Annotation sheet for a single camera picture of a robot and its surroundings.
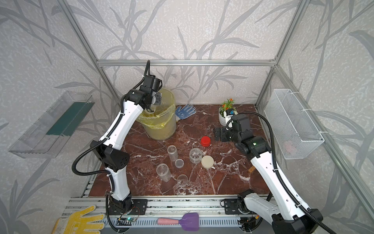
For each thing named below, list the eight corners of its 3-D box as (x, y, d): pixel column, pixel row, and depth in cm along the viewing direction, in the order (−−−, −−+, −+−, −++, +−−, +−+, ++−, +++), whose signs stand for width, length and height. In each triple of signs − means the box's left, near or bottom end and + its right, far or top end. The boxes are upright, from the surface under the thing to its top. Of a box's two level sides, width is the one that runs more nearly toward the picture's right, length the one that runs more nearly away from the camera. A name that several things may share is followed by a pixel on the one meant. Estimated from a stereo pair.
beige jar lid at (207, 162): (201, 168, 89) (201, 167, 87) (201, 156, 94) (201, 155, 92) (214, 168, 89) (214, 167, 87) (213, 156, 94) (213, 155, 92)
